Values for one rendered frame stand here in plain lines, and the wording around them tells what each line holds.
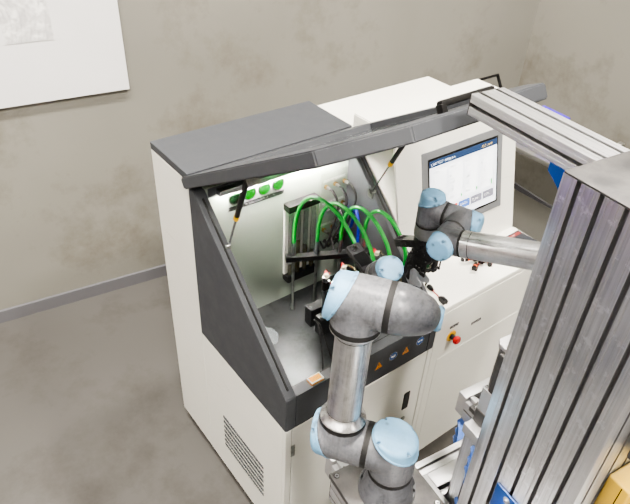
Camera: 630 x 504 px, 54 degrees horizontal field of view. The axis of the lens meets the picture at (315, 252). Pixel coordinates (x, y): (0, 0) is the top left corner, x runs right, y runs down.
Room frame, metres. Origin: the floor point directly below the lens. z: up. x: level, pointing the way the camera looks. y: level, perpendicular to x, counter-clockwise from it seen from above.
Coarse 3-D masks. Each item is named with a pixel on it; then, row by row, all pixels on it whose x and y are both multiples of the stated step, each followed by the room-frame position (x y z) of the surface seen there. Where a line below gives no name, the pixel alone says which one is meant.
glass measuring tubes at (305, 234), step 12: (288, 204) 1.92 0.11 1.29; (312, 204) 1.96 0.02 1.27; (288, 216) 1.92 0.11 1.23; (300, 216) 1.93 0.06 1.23; (312, 216) 1.97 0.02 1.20; (288, 228) 1.91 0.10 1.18; (300, 228) 1.94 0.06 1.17; (312, 228) 1.97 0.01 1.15; (288, 240) 1.91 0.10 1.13; (300, 240) 1.96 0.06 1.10; (312, 240) 1.97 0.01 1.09; (288, 252) 1.91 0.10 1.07; (300, 252) 1.96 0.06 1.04; (288, 264) 1.91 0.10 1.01; (300, 264) 1.97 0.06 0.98; (312, 264) 1.98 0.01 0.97; (288, 276) 1.90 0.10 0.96; (300, 276) 1.93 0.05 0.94
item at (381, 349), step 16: (400, 336) 1.61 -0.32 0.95; (416, 336) 1.65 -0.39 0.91; (384, 352) 1.55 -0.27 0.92; (400, 352) 1.60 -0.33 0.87; (416, 352) 1.66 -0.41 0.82; (368, 368) 1.50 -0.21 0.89; (384, 368) 1.55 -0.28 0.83; (304, 384) 1.36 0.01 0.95; (320, 384) 1.37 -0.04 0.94; (368, 384) 1.51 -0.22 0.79; (304, 400) 1.33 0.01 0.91; (320, 400) 1.37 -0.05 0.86; (304, 416) 1.33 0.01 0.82
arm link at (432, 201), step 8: (424, 192) 1.53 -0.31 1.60; (432, 192) 1.53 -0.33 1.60; (440, 192) 1.54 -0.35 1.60; (424, 200) 1.51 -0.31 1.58; (432, 200) 1.50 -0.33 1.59; (440, 200) 1.50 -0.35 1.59; (424, 208) 1.51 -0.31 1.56; (432, 208) 1.50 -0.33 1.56; (440, 208) 1.49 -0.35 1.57; (416, 216) 1.54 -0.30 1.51; (424, 216) 1.50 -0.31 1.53; (432, 216) 1.49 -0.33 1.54; (440, 216) 1.48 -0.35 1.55; (416, 224) 1.52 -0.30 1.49; (424, 224) 1.50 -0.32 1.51; (432, 224) 1.50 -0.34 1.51
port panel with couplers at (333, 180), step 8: (344, 168) 2.10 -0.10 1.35; (328, 176) 2.05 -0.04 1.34; (336, 176) 2.07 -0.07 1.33; (344, 176) 2.10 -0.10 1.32; (320, 184) 2.03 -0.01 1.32; (328, 184) 2.05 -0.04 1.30; (336, 184) 2.05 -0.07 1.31; (344, 184) 2.10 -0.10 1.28; (320, 192) 2.03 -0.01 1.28; (328, 192) 2.05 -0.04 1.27; (336, 192) 2.08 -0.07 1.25; (328, 200) 2.05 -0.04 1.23; (344, 200) 2.11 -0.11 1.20; (320, 208) 2.03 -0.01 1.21; (328, 208) 2.06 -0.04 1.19; (328, 216) 2.06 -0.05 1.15; (328, 224) 2.06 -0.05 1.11; (336, 224) 2.09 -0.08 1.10; (320, 232) 2.03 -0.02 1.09
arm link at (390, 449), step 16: (368, 432) 0.94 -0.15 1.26; (384, 432) 0.94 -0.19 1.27; (400, 432) 0.94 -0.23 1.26; (368, 448) 0.91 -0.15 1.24; (384, 448) 0.89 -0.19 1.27; (400, 448) 0.90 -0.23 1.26; (416, 448) 0.91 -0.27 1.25; (368, 464) 0.89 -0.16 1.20; (384, 464) 0.88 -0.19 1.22; (400, 464) 0.88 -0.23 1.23; (384, 480) 0.88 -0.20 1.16; (400, 480) 0.88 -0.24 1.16
